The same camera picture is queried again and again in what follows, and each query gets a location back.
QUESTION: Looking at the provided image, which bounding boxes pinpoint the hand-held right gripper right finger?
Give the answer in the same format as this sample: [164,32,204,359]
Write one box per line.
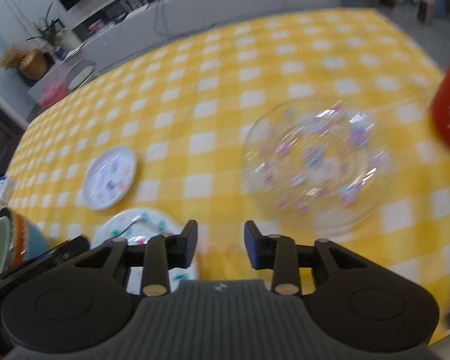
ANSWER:
[244,220,373,297]

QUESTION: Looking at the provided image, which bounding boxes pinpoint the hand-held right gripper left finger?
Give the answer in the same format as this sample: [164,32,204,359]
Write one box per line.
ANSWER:
[73,220,199,297]

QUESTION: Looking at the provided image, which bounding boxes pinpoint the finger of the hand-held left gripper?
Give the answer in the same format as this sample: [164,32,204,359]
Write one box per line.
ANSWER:
[0,235,91,298]

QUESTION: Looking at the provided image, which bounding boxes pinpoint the blue steel bowl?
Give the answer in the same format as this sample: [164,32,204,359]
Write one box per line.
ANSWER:
[20,220,50,261]

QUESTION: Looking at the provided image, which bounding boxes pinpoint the orange steel bowl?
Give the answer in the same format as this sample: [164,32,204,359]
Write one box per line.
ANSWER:
[7,213,28,265]

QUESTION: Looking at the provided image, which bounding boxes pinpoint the large white painted plate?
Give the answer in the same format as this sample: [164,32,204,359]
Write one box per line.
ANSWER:
[93,208,200,296]

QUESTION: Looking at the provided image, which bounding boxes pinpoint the small white printed plate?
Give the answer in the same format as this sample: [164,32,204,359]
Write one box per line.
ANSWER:
[82,145,138,211]

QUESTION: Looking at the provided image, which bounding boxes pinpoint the clear glass plate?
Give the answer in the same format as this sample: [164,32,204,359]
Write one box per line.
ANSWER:
[241,95,393,234]

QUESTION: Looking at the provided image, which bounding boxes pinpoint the yellow checked tablecloth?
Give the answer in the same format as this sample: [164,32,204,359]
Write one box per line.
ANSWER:
[4,7,450,334]

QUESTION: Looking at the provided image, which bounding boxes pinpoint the pink storage box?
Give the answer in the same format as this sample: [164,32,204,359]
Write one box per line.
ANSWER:
[38,82,67,108]

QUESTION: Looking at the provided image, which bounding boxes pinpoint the grey round stool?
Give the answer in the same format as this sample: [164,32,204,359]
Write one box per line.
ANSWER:
[65,60,95,91]

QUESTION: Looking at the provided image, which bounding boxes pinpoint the golden vase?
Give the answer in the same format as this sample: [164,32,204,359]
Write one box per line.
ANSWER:
[20,49,48,80]

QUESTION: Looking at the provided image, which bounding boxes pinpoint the dried flowers in dark vase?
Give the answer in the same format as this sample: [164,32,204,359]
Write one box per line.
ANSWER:
[0,42,26,70]

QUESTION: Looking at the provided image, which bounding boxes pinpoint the green plant in blue vase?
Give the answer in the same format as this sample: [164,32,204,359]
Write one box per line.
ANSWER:
[26,3,67,61]

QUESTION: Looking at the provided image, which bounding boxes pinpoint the white marble television cabinet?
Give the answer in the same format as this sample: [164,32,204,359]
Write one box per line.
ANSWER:
[27,0,342,100]

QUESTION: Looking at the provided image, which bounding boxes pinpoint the small space heater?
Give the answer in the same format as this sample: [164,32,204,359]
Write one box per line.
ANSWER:
[416,0,436,26]

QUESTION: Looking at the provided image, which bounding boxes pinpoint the black cable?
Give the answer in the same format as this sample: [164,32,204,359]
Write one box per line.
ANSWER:
[153,0,218,42]

